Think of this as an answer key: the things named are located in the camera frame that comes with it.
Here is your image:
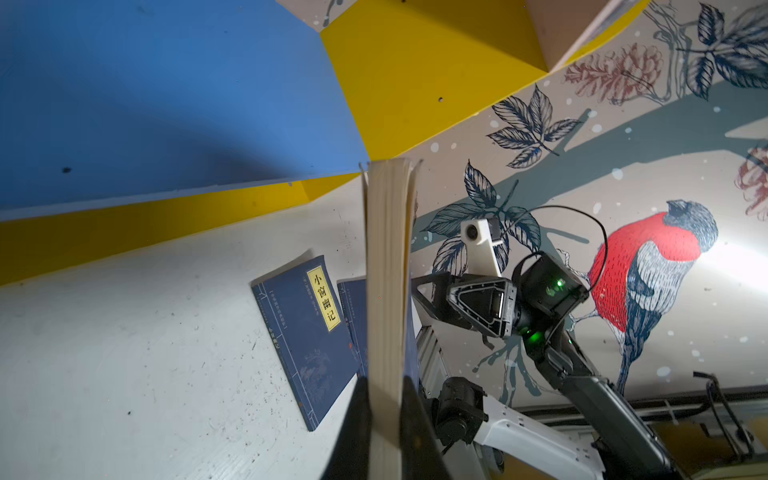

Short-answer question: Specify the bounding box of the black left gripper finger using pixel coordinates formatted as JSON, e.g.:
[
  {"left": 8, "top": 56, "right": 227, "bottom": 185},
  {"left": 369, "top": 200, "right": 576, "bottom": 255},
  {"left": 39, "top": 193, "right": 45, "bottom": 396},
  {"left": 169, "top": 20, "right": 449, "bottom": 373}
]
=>
[{"left": 321, "top": 377, "right": 371, "bottom": 480}]

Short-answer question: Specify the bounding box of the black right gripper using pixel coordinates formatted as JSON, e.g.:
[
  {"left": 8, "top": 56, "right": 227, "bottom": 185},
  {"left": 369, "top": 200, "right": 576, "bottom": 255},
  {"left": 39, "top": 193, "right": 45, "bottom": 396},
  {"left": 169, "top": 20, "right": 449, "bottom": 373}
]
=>
[{"left": 399, "top": 272, "right": 518, "bottom": 480}]

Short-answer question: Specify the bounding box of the navy book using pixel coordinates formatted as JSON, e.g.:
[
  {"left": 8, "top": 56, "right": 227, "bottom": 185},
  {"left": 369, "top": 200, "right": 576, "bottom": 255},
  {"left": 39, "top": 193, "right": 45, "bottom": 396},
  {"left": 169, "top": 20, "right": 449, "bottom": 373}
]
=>
[
  {"left": 250, "top": 250, "right": 359, "bottom": 431},
  {"left": 365, "top": 158, "right": 419, "bottom": 479},
  {"left": 337, "top": 277, "right": 421, "bottom": 388}
]

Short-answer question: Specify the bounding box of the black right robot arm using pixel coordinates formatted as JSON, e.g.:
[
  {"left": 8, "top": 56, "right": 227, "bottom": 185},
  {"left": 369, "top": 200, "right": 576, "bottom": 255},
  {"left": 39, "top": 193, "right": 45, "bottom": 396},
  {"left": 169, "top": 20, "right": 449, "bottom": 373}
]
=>
[{"left": 411, "top": 251, "right": 682, "bottom": 479}]

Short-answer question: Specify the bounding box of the yellow wooden bookshelf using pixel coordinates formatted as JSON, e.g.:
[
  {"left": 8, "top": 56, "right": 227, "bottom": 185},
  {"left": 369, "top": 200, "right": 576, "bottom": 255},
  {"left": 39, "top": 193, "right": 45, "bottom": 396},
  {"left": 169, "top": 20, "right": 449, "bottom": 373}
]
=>
[{"left": 1, "top": 1, "right": 645, "bottom": 284}]

